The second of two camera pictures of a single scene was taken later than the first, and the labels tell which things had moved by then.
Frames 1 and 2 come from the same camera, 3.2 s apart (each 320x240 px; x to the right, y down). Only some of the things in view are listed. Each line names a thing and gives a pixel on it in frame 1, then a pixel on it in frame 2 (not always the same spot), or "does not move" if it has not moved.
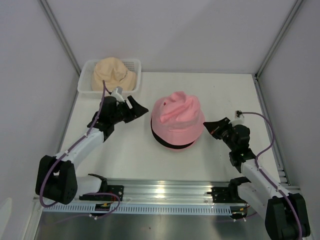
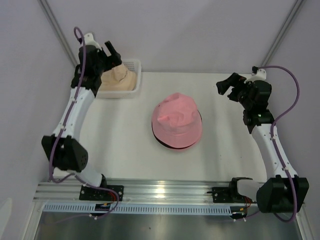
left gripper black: x=135 y=112 -> x=110 y=61
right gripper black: x=215 y=127 -> x=223 y=86
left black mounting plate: x=118 y=189 does not move
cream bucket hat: x=114 y=73 does not move
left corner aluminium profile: x=46 y=8 does not move
